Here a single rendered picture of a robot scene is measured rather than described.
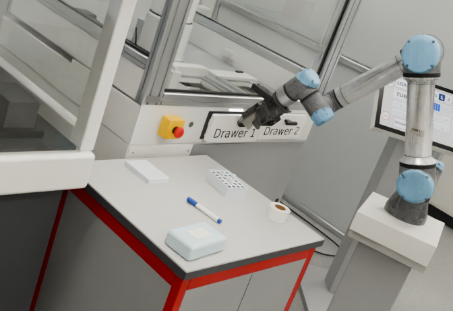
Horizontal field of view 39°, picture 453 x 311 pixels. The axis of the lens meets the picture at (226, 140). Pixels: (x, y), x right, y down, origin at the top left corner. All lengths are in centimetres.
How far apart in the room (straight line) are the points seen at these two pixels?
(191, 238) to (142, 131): 58
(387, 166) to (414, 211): 85
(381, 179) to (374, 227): 94
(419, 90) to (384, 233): 49
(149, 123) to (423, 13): 217
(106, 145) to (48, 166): 61
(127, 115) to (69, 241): 45
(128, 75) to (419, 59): 93
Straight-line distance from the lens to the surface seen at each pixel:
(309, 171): 423
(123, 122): 214
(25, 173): 161
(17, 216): 177
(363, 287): 238
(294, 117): 269
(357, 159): 403
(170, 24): 201
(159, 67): 205
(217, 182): 210
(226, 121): 233
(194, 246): 163
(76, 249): 197
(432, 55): 206
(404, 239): 221
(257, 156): 265
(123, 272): 181
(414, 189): 213
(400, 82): 305
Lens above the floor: 156
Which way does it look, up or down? 18 degrees down
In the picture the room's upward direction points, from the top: 20 degrees clockwise
